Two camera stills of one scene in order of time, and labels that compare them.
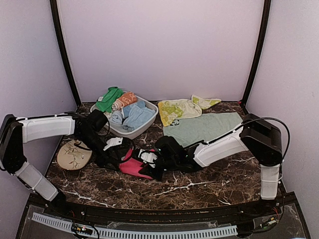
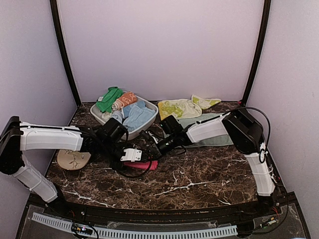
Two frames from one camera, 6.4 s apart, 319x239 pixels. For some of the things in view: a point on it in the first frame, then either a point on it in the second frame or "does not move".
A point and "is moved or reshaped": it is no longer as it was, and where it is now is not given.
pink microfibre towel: [130, 166] is moved or reshaped
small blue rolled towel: [116, 118] does not move
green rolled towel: [104, 103] does not move
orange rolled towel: [128, 98] does not move
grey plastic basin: [119, 130] does not move
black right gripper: [151, 173] → [155, 152]
